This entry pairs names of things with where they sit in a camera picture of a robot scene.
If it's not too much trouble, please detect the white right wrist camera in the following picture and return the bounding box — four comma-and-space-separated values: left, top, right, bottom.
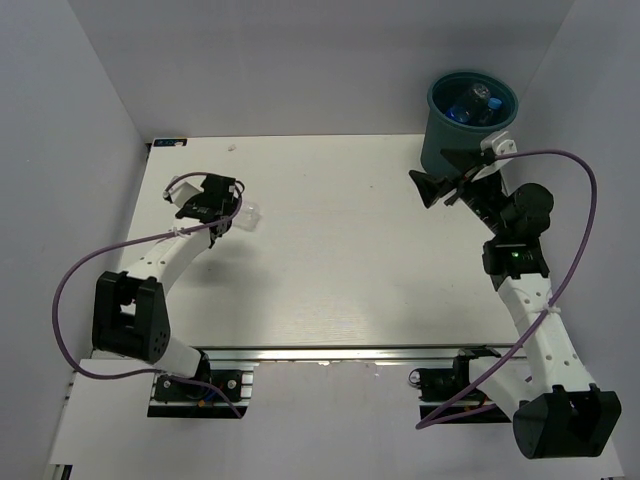
471, 130, 517, 182

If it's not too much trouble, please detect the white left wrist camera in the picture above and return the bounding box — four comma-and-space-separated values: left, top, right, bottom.
162, 180, 202, 208

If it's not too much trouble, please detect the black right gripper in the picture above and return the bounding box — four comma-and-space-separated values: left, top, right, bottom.
408, 148, 509, 239

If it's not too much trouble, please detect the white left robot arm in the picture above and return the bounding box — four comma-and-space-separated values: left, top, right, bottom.
92, 174, 242, 399

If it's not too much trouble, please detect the dark green ribbed bin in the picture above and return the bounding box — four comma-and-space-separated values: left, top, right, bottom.
420, 70, 519, 177

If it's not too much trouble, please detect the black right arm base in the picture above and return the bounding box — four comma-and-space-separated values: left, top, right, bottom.
408, 346, 510, 424

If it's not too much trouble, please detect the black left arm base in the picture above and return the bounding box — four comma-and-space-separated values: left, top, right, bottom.
147, 351, 254, 420

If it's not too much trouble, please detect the Pocari Sweat bottle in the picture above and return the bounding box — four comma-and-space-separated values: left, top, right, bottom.
445, 83, 491, 124

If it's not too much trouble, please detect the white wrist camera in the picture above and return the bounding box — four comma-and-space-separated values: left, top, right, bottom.
162, 180, 202, 208
471, 130, 517, 182

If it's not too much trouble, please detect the blue-label water bottle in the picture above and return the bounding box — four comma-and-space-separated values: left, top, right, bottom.
469, 97, 503, 127

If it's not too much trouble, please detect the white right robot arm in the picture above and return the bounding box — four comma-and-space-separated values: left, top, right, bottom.
409, 149, 622, 459

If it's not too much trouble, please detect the aluminium frame rail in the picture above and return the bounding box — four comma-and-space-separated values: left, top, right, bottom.
149, 344, 531, 369

